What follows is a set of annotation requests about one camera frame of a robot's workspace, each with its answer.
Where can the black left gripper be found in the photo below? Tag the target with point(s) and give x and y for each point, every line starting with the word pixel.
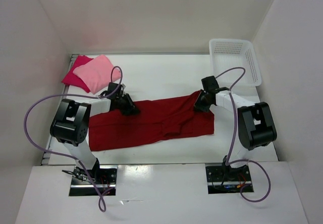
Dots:
pixel 130 109

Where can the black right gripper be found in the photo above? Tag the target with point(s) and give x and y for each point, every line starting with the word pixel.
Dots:
pixel 198 104

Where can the dark red t shirt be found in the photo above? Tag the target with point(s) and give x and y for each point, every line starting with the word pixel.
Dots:
pixel 158 120

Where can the light pink t shirt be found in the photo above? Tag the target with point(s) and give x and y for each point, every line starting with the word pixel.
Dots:
pixel 97 73

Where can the magenta t shirt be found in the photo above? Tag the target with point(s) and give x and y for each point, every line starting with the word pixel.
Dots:
pixel 71 79

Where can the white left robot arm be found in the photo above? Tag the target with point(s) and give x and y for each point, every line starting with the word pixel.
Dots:
pixel 70 127

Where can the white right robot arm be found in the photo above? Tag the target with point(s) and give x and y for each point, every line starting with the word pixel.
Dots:
pixel 253 124

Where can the white plastic basket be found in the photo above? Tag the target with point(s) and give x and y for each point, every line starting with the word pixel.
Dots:
pixel 229 53

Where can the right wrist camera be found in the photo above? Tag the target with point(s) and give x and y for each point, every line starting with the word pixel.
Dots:
pixel 210 84

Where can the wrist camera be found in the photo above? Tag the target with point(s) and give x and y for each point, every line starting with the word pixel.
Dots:
pixel 115 90
pixel 210 84

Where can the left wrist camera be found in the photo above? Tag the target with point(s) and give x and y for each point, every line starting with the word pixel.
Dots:
pixel 115 90

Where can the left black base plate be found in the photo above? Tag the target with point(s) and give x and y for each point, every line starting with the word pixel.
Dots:
pixel 81 185

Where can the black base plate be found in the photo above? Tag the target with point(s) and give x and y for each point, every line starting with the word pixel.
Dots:
pixel 81 185
pixel 223 179

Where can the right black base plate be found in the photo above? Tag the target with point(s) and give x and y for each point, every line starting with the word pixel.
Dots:
pixel 223 179

